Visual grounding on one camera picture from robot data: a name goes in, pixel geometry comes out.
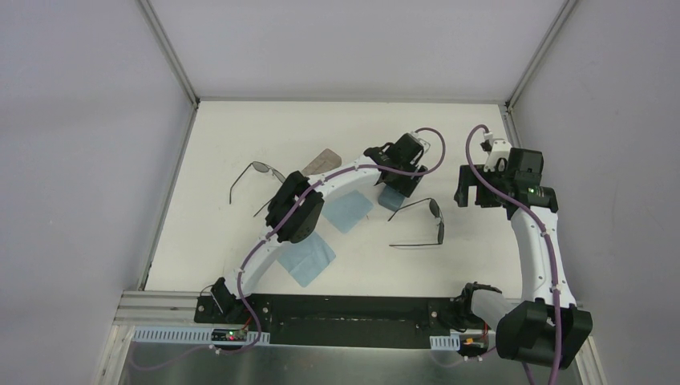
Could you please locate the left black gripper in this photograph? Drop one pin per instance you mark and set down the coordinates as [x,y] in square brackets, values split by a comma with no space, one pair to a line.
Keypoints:
[398,180]

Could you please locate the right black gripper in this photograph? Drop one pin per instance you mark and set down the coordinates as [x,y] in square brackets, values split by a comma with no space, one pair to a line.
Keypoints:
[468,177]

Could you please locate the blue-green glasses case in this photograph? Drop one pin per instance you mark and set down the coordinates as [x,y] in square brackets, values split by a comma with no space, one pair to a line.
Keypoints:
[391,199]

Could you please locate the blue cleaning cloth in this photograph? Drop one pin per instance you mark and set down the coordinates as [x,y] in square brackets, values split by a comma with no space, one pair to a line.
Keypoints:
[345,212]
[305,260]

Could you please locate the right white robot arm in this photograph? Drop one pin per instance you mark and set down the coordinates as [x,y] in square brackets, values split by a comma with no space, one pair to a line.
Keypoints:
[543,277]

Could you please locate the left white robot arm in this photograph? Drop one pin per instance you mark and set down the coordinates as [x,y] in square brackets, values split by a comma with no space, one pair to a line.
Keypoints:
[293,212]

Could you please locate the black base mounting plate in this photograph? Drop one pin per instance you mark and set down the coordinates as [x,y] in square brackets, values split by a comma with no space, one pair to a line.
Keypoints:
[344,321]

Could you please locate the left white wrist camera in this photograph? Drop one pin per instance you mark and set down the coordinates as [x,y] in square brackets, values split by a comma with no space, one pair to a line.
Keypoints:
[424,144]

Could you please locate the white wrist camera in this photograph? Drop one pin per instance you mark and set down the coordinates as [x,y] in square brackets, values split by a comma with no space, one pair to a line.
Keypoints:
[424,144]
[498,151]

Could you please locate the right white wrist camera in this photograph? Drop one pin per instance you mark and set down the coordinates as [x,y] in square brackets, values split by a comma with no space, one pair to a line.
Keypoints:
[498,151]

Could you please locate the right thin-frame sunglasses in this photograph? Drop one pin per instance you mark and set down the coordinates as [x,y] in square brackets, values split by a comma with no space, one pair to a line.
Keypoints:
[436,223]

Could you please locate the thin-frame sunglasses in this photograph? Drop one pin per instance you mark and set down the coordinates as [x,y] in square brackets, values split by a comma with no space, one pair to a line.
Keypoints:
[436,223]
[255,171]

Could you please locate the left thin-frame sunglasses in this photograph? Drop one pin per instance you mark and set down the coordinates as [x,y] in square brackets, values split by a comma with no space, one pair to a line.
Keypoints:
[255,171]

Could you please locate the right white cable duct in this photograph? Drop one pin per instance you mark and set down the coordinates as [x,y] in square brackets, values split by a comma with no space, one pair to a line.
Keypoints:
[449,342]

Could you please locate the white cable duct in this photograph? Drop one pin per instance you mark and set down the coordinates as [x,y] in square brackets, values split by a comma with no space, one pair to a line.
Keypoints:
[449,342]
[198,335]

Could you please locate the left white cable duct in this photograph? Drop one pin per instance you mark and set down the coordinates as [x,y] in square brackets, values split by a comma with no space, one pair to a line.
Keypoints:
[198,335]

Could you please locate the aluminium front rail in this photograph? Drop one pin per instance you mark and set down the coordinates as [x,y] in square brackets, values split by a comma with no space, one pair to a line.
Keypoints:
[154,308]

